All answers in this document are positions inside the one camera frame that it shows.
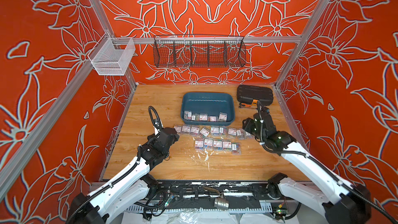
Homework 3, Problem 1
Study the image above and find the orange black ratchet wrench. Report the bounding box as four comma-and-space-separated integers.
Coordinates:
238, 102, 257, 110

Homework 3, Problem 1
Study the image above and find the fourteenth clear paper clip box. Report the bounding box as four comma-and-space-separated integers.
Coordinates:
222, 141, 232, 151

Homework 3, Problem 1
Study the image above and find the fifteenth clear paper clip box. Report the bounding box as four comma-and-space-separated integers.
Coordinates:
231, 143, 241, 155

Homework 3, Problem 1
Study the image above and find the eleventh clear paper clip box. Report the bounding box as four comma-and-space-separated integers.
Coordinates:
204, 139, 214, 150

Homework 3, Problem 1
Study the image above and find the thirteenth clear paper clip box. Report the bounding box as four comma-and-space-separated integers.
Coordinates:
213, 140, 223, 151

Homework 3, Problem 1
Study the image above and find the black plastic tool case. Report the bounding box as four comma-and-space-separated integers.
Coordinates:
236, 85, 274, 106

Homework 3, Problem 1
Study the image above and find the silver metal cylinder fitting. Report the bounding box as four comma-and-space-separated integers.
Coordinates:
214, 197, 229, 211

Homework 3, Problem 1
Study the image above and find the white wire mesh basket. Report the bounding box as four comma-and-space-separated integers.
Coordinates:
88, 33, 136, 76

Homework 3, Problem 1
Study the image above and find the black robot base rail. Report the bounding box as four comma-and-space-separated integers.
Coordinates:
136, 178, 296, 215

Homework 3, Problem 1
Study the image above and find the blue plastic storage tray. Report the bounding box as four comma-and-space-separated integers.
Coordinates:
180, 92, 235, 125

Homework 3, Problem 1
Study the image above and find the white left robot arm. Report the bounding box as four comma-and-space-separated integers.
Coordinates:
66, 106, 179, 224

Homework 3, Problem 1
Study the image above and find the black wire wall basket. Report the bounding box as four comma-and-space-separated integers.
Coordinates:
153, 34, 247, 68

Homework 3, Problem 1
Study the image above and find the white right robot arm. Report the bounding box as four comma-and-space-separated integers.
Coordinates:
243, 102, 397, 224

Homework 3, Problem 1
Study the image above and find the twelfth clear paper clip box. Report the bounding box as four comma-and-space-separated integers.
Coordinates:
194, 139, 204, 150

